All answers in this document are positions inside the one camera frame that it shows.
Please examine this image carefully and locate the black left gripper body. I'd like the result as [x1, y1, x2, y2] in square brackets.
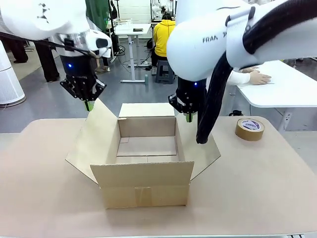
[60, 55, 98, 96]

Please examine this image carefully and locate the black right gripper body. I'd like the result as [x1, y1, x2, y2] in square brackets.
[176, 78, 206, 110]

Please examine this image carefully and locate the brown packing tape roll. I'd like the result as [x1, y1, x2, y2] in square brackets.
[234, 118, 265, 142]

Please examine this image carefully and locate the brown cardboard box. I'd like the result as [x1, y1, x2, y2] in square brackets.
[64, 98, 222, 210]

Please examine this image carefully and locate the right forearm white sleeve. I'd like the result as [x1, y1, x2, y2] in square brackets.
[227, 71, 251, 87]

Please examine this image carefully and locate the person's left hand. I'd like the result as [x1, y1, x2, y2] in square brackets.
[241, 66, 260, 74]

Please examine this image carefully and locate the person's right hand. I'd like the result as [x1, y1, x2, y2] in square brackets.
[248, 70, 272, 86]

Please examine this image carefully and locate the person in black trousers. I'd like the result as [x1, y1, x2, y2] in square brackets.
[34, 39, 61, 83]

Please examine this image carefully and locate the grey plastic stool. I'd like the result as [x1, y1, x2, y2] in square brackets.
[155, 59, 176, 84]

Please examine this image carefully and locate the black computer tower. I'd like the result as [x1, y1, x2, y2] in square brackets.
[110, 34, 119, 54]

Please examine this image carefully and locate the dark green hanging garment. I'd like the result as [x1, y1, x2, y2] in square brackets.
[85, 0, 110, 32]

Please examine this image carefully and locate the person in yellow hoodie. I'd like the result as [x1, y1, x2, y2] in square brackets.
[151, 13, 177, 75]

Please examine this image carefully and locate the white standing desk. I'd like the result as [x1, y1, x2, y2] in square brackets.
[114, 23, 152, 83]

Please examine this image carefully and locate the person in dark clothes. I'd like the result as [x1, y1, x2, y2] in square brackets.
[4, 37, 29, 64]

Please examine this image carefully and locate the white air purifier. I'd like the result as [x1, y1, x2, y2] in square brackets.
[0, 39, 26, 105]

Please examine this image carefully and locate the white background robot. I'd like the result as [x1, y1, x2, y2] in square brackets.
[151, 0, 171, 15]

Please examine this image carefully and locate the white side table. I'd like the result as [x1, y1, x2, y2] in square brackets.
[234, 59, 317, 132]

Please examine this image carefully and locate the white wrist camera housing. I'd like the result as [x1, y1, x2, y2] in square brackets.
[88, 30, 112, 59]

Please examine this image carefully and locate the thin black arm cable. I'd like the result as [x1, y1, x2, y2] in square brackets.
[0, 31, 100, 60]

